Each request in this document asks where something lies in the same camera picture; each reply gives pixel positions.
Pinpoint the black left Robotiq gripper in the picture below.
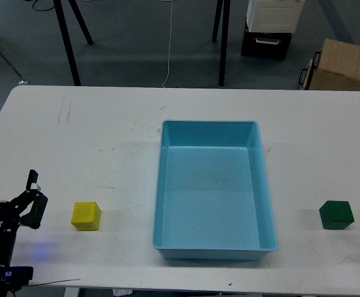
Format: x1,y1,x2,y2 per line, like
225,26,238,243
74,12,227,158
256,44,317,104
0,169,48,265

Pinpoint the dark green cube block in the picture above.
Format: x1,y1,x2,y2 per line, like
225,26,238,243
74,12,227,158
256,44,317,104
319,200,354,230

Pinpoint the yellow cube block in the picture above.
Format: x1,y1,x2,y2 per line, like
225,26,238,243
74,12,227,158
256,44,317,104
71,201,101,231

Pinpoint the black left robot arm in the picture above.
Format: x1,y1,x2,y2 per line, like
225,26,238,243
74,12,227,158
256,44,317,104
0,170,48,296

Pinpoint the light wooden crate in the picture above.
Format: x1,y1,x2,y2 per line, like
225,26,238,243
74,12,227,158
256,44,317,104
298,38,360,91

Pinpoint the light blue plastic bin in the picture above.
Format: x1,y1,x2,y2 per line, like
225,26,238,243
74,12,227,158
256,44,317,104
153,120,278,260

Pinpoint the white air purifier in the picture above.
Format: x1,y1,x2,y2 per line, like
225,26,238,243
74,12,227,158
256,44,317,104
246,0,306,33

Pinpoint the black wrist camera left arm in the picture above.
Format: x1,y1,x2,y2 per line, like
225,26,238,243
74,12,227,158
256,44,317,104
0,266,34,287

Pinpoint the black left table leg frame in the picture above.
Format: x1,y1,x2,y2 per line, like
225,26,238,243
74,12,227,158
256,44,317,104
52,0,94,87

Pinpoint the black table leg frame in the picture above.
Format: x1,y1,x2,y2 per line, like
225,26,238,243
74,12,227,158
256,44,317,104
212,0,231,87
52,0,94,87

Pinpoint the white hanging cord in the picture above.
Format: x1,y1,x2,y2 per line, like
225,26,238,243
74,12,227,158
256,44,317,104
161,0,173,88

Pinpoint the black right table leg frame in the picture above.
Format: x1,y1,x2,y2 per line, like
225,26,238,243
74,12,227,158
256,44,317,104
212,0,231,87

